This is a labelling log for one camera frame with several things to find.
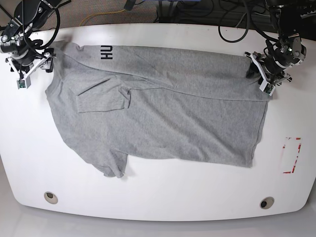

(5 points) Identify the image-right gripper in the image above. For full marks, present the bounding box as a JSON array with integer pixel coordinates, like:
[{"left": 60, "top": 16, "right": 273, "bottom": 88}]
[{"left": 244, "top": 52, "right": 292, "bottom": 87}]

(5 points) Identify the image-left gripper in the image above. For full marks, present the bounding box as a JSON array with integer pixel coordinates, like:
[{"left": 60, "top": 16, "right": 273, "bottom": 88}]
[{"left": 5, "top": 48, "right": 56, "bottom": 88}]

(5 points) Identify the grey T-shirt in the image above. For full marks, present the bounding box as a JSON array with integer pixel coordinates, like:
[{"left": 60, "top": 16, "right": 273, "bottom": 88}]
[{"left": 45, "top": 41, "right": 271, "bottom": 178}]

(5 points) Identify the red tape rectangle marking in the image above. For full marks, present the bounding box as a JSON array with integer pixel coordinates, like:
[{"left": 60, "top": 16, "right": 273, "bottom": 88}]
[{"left": 280, "top": 137, "right": 302, "bottom": 174}]

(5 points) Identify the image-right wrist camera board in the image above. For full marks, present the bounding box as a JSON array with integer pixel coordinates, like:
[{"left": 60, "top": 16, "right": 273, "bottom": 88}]
[{"left": 260, "top": 83, "right": 276, "bottom": 96}]

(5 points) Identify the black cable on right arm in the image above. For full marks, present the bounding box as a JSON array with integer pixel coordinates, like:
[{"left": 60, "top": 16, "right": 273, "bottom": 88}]
[{"left": 32, "top": 4, "right": 61, "bottom": 54}]

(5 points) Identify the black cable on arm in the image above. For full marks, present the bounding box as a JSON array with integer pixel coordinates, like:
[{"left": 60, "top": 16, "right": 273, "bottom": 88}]
[
  {"left": 218, "top": 0, "right": 282, "bottom": 44},
  {"left": 32, "top": 4, "right": 61, "bottom": 54}
]

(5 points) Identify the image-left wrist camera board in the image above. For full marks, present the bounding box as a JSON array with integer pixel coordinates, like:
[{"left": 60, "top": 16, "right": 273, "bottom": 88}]
[{"left": 17, "top": 79, "right": 27, "bottom": 89}]

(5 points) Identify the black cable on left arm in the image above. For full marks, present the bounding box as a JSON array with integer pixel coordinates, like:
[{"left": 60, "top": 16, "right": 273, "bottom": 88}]
[{"left": 218, "top": 0, "right": 282, "bottom": 44}]

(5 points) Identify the yellow floor cable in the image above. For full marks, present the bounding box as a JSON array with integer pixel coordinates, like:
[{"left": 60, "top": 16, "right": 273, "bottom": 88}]
[{"left": 79, "top": 8, "right": 126, "bottom": 26}]

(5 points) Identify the left table cable grommet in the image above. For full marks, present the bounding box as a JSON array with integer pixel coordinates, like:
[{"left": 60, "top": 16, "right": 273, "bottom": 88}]
[{"left": 44, "top": 192, "right": 58, "bottom": 204}]

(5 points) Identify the table cable grommet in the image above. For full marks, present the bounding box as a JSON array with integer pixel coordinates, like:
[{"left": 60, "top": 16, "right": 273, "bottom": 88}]
[
  {"left": 260, "top": 197, "right": 275, "bottom": 209},
  {"left": 44, "top": 192, "right": 58, "bottom": 204}
]

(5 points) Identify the right table cable grommet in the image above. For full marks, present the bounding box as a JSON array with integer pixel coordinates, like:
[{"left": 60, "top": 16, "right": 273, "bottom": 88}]
[{"left": 260, "top": 197, "right": 275, "bottom": 209}]

